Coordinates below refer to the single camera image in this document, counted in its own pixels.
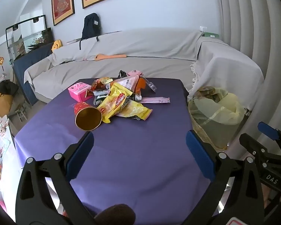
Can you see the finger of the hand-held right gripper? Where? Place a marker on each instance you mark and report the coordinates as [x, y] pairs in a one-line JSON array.
[[268, 128], [250, 143]]

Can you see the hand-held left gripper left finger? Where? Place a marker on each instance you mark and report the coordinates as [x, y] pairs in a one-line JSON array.
[[80, 154]]

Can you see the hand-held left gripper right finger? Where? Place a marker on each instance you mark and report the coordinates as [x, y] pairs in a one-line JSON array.
[[200, 157]]

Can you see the bin with yellow bag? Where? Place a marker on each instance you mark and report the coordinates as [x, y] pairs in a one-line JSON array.
[[215, 126]]

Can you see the red paper cup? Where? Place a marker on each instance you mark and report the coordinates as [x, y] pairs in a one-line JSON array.
[[88, 119]]

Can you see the white green packet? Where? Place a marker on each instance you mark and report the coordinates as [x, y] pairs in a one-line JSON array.
[[100, 99]]

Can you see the yellow wrapper with red label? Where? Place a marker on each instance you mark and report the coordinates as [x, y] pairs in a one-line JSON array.
[[117, 100]]

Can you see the yellow packet with white print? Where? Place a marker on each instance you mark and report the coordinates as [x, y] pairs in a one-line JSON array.
[[135, 110]]

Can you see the red brown wrapper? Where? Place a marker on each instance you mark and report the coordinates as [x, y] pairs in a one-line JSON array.
[[97, 85]]

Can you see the long pink wrapper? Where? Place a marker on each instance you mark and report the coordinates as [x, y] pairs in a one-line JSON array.
[[157, 100]]

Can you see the pink snack packet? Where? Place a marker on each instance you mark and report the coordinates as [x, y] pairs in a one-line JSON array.
[[127, 82]]

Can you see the black wrapper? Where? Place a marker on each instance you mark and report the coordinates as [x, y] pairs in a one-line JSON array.
[[121, 74]]

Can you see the orange wrapper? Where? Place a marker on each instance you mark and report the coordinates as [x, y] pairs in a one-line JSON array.
[[141, 84]]

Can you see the purple tablecloth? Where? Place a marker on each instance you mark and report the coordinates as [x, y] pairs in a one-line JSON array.
[[135, 157]]

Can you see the person's brown fleece clothing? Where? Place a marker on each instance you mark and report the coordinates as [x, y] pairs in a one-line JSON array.
[[114, 214]]

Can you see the small wooden stool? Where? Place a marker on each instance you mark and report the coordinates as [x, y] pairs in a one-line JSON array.
[[21, 113]]

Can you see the white side table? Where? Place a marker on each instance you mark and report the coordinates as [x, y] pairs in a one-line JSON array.
[[7, 159]]

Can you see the yellow beanbag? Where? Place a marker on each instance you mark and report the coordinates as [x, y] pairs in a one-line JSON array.
[[0, 105]]

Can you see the pink hexagonal box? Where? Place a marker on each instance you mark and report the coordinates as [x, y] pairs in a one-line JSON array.
[[134, 73]]

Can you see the black jacket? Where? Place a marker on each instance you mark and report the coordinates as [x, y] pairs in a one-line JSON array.
[[4, 88]]

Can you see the orange back scratcher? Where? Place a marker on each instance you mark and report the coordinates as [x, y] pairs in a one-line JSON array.
[[107, 57]]

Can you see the white curtain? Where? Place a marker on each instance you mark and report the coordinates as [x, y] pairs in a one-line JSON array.
[[248, 28]]

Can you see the navy cloth covered cabinet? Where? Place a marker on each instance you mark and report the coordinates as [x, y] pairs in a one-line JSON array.
[[25, 63]]

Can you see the green digital clock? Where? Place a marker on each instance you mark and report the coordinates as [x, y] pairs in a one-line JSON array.
[[210, 35]]

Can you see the grey covered sofa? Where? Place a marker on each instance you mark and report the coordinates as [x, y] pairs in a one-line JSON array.
[[142, 63]]

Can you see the yellow plush toy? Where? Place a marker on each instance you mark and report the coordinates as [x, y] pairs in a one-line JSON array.
[[56, 45]]

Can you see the glass fish tank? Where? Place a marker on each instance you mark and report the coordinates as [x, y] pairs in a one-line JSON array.
[[25, 39]]

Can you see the dark blue backpack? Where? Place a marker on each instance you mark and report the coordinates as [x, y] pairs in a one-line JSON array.
[[91, 27]]

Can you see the white wall socket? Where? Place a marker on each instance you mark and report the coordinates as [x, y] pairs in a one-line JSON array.
[[203, 29]]

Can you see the orange wall ornament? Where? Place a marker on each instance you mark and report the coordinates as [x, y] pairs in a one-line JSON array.
[[0, 60]]

